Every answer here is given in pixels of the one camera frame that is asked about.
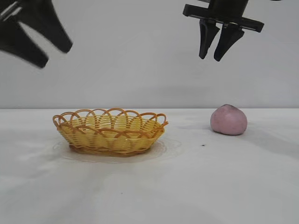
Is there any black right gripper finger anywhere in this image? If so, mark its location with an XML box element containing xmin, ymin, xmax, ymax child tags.
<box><xmin>213</xmin><ymin>24</ymin><xmax>245</xmax><ymax>63</ymax></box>
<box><xmin>199</xmin><ymin>18</ymin><xmax>221</xmax><ymax>60</ymax></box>

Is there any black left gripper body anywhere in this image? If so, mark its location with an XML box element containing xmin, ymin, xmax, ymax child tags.
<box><xmin>0</xmin><ymin>0</ymin><xmax>32</xmax><ymax>24</ymax></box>

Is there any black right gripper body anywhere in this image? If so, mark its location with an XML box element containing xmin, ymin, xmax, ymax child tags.
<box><xmin>183</xmin><ymin>0</ymin><xmax>265</xmax><ymax>33</ymax></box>

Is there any pink peach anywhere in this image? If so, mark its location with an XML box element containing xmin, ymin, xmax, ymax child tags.
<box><xmin>210</xmin><ymin>104</ymin><xmax>248</xmax><ymax>136</ymax></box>

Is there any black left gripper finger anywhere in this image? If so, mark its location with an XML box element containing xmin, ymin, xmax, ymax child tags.
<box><xmin>18</xmin><ymin>0</ymin><xmax>74</xmax><ymax>54</ymax></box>
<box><xmin>0</xmin><ymin>20</ymin><xmax>49</xmax><ymax>69</ymax></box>

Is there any yellow woven plastic basket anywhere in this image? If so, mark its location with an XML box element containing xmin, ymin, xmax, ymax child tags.
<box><xmin>52</xmin><ymin>107</ymin><xmax>170</xmax><ymax>158</ymax></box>

